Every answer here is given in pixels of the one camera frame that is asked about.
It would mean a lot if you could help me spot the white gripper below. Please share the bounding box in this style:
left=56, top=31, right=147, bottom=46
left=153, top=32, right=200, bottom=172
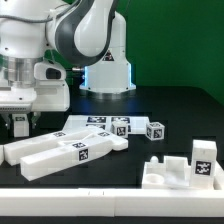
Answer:
left=0, top=81, right=70, bottom=130

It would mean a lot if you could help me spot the white chair back frame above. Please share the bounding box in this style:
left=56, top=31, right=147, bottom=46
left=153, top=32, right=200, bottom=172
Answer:
left=3, top=127, right=128, bottom=181

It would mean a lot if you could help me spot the white marker cube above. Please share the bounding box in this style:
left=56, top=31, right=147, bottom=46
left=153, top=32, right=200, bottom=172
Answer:
left=111, top=121, right=128, bottom=138
left=146, top=122, right=165, bottom=141

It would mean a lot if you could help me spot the white chair seat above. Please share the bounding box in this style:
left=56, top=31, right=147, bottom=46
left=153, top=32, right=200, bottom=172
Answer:
left=142, top=156, right=224, bottom=191

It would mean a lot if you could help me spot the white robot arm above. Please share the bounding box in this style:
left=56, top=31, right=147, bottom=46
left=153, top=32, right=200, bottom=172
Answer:
left=0, top=0, right=136, bottom=129

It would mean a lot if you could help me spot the white L-shaped wall fence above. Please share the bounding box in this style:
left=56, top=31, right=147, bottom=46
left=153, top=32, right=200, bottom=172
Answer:
left=0, top=173, right=224, bottom=218

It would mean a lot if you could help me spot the white marker base plate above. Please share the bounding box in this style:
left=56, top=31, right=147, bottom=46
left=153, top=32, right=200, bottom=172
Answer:
left=63, top=114, right=150, bottom=135

